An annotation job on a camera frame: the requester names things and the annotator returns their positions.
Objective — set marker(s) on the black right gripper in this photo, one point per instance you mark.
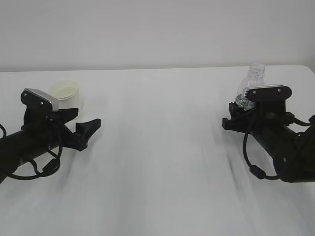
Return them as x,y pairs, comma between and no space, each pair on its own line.
264,116

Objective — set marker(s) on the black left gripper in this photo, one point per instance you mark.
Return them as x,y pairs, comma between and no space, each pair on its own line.
52,129

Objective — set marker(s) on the white paper cup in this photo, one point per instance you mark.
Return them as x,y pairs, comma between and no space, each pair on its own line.
67,94

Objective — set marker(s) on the clear water bottle green label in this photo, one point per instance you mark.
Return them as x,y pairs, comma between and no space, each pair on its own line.
255,77

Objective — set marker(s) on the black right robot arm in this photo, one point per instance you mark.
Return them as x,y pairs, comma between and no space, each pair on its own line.
288,141

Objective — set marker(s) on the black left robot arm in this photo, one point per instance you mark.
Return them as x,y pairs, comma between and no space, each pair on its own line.
35,151

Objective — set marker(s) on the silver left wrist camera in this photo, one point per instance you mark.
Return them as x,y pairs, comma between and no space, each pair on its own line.
39,101

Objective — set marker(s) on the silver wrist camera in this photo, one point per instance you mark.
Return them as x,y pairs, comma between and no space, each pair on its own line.
39,101
267,93

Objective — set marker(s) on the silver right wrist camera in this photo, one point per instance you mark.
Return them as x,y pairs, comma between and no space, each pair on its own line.
267,93

